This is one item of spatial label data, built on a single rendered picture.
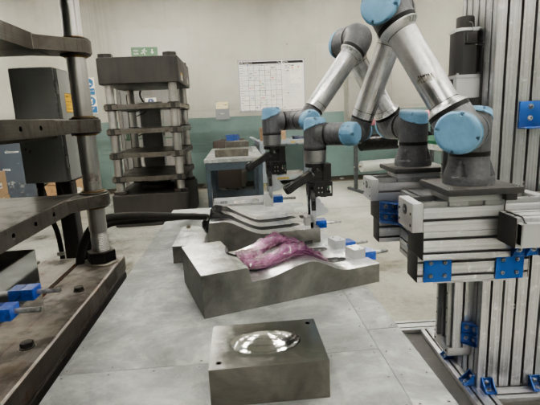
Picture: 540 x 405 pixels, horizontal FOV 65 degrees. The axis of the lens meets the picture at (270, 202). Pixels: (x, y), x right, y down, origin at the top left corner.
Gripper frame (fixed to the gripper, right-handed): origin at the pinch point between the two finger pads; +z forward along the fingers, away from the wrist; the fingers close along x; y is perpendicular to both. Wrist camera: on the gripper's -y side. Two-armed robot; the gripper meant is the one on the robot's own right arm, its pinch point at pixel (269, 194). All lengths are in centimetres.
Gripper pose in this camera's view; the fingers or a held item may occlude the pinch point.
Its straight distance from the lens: 177.1
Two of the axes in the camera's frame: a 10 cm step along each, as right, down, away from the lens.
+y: 10.0, -0.6, 0.6
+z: 0.5, 9.8, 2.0
